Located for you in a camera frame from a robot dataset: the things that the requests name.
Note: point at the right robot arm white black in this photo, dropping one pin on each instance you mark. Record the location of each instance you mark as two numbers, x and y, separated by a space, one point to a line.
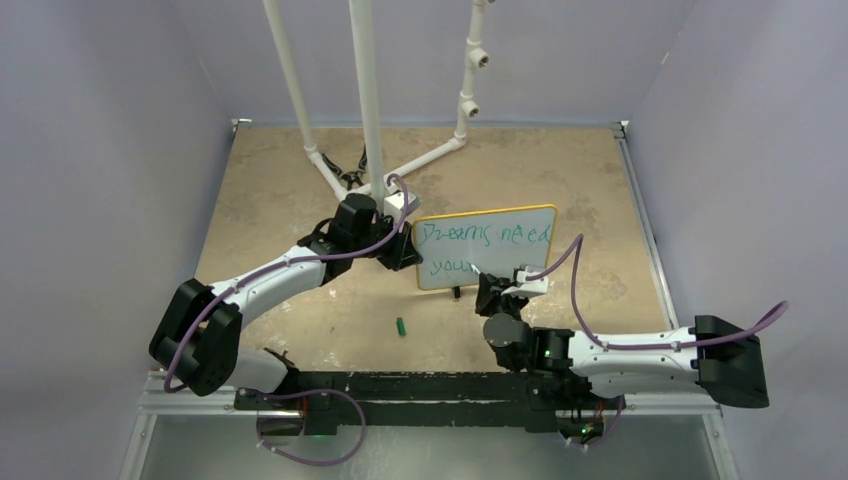
713 356

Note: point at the black handled pliers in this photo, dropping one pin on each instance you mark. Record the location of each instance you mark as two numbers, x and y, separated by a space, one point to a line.
352 178

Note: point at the aluminium extrusion frame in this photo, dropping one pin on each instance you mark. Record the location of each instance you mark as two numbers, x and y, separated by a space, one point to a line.
182 436

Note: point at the yellow framed whiteboard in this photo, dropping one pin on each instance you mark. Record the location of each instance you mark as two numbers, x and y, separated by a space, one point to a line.
497 241

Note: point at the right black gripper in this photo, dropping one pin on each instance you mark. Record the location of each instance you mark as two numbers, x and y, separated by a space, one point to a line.
490 293

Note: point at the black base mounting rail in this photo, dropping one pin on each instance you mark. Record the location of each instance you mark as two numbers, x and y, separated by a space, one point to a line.
326 400

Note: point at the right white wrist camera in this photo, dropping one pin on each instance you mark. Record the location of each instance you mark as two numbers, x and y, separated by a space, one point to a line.
526 283

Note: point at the white PVC pipe frame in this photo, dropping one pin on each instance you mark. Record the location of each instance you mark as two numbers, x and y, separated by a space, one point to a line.
361 18

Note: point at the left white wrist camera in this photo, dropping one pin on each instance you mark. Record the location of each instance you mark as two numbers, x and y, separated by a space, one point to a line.
400 206

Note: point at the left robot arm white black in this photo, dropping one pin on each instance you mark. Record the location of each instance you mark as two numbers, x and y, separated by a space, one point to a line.
198 339

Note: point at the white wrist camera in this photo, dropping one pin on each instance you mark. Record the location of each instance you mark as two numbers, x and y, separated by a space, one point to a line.
400 206
526 283

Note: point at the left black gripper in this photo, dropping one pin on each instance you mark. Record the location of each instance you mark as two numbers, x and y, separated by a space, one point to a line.
403 252

